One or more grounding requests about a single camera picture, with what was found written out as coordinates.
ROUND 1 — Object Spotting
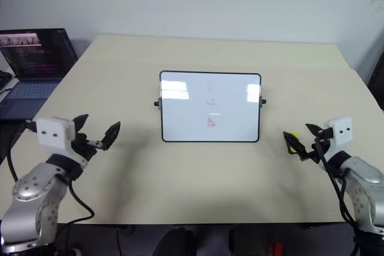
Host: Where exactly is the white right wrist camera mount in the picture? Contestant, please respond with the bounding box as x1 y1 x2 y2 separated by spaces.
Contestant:
317 116 353 170

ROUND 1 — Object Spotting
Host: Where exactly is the small red object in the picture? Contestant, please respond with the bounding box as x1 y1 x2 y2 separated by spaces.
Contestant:
268 242 283 256

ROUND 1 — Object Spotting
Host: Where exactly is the thin black hanging cable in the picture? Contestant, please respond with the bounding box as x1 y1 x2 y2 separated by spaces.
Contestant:
115 227 124 256

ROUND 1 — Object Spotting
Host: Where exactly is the open dark blue laptop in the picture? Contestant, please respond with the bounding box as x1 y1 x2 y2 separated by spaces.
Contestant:
0 28 79 124

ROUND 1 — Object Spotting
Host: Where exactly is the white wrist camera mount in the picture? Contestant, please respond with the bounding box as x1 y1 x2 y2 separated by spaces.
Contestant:
317 116 353 170
35 116 89 167

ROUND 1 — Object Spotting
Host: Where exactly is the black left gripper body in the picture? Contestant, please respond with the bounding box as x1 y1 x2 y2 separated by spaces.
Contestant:
71 132 104 162

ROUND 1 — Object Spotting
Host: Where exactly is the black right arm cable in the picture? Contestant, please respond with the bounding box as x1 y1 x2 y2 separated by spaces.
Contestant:
313 135 361 256

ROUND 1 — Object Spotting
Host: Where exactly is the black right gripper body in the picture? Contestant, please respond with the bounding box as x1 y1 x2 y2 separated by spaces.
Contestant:
299 127 335 162

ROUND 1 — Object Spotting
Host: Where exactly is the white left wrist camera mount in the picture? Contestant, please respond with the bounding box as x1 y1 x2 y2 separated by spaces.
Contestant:
35 116 89 167

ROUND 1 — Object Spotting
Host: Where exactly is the small white desktop whiteboard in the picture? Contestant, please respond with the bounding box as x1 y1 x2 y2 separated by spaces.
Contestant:
152 70 267 144

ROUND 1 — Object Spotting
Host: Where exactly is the dark rounded shape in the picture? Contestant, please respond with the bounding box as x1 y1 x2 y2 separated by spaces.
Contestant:
154 226 199 256

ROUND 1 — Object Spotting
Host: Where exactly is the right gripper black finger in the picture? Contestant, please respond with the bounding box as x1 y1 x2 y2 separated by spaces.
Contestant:
305 122 324 137
283 131 310 159

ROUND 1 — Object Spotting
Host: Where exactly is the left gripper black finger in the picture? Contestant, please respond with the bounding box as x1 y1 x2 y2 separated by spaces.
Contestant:
73 114 90 135
100 121 122 151

